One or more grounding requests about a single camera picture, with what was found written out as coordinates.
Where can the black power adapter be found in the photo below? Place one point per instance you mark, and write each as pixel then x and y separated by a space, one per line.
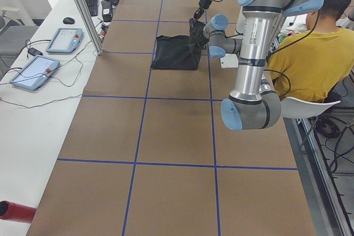
pixel 34 52

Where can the aluminium frame post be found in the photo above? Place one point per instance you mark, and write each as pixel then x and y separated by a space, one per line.
pixel 86 17

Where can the teach pendant tablet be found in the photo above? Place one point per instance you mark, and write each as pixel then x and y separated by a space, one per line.
pixel 35 73
pixel 65 41

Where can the grey office chair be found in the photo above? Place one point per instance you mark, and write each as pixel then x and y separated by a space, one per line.
pixel 14 37

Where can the red cylinder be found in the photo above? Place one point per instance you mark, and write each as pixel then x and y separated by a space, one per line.
pixel 16 212

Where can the black box with label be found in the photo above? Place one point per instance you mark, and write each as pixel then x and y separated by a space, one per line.
pixel 106 11

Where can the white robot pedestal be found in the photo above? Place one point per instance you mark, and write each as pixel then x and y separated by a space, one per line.
pixel 231 60

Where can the near teach pendant tablet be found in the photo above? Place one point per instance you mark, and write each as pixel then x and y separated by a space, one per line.
pixel 35 73

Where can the black printed t-shirt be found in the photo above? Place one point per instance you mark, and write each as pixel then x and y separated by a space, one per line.
pixel 177 52

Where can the black computer mouse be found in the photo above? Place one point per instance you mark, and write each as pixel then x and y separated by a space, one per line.
pixel 68 20

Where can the far teach pendant tablet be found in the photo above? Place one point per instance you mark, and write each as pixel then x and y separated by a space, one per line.
pixel 65 41

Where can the person in yellow shirt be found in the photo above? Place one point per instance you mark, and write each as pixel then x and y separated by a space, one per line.
pixel 309 64

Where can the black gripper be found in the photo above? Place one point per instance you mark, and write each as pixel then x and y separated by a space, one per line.
pixel 197 35
pixel 204 3

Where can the black keyboard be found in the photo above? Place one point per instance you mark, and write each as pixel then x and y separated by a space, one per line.
pixel 92 7

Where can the white plastic chair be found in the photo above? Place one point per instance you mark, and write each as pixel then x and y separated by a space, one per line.
pixel 298 109

